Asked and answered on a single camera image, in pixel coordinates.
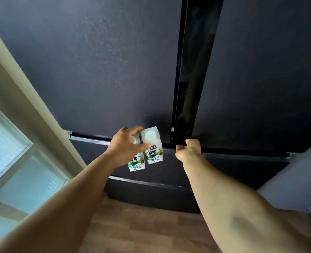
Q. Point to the dark refrigerator door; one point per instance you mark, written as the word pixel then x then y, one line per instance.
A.
pixel 263 76
pixel 97 65

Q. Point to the frosted glass window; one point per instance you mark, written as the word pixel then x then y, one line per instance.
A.
pixel 26 179

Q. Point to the dark refrigerator wide drawer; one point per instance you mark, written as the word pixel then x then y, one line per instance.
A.
pixel 237 168

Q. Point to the cream window frame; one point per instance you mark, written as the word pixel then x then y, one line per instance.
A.
pixel 39 107

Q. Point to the dark refrigerator bottom drawer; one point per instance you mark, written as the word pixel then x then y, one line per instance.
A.
pixel 150 193

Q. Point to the person's right hand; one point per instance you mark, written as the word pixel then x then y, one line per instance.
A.
pixel 189 151

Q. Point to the grey cabinet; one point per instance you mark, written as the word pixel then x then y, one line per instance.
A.
pixel 297 179

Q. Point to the person's right thumb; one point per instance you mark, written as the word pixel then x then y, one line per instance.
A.
pixel 179 149

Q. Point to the white green milk carton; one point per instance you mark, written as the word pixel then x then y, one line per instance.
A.
pixel 153 144
pixel 137 164

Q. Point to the person's left thumb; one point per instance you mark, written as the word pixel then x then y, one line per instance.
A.
pixel 142 148

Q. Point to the person's left hand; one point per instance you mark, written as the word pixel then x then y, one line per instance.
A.
pixel 121 148

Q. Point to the person's left forearm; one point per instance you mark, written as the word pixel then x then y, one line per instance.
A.
pixel 66 202

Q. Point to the person's right forearm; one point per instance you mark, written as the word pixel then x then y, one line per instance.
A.
pixel 224 205

